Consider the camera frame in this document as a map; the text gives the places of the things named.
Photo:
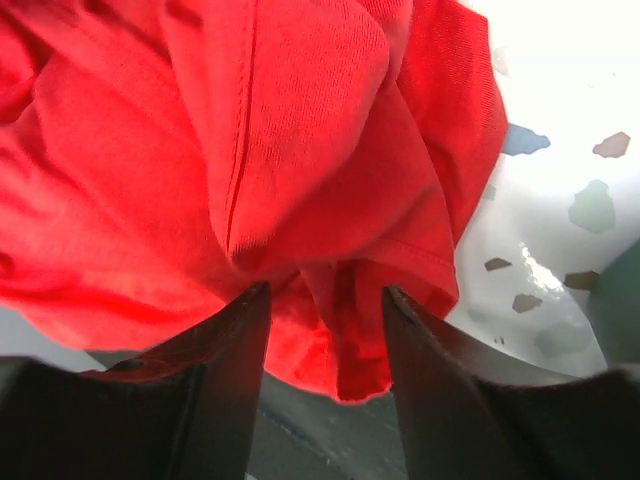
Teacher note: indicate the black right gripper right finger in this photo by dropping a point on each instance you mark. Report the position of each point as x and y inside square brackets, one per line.
[468, 411]

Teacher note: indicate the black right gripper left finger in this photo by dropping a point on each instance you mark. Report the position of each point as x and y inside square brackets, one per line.
[184, 409]

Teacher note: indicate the red tank top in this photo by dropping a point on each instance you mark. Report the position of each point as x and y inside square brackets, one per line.
[159, 157]

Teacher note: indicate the green compartment tray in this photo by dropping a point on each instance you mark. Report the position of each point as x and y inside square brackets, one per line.
[613, 309]

